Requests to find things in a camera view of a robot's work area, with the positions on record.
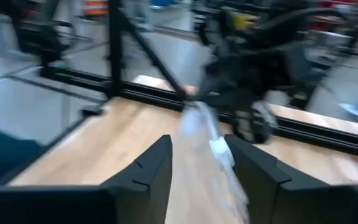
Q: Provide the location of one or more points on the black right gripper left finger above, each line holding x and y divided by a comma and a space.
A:
141, 199

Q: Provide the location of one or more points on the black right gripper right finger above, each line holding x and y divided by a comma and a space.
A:
278, 202

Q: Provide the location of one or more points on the clear plastic zip bag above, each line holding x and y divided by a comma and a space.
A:
197, 174

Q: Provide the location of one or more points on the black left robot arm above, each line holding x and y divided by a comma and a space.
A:
253, 68

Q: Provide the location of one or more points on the yellow tag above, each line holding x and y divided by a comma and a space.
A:
244, 21

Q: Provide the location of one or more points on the dark blue seat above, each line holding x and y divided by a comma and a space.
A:
5, 155

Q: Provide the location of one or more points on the black equipment stand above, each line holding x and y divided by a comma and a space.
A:
42, 40

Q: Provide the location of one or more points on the orange object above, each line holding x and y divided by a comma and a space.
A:
96, 7

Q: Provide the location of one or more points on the black metal table frame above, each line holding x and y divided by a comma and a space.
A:
322, 137

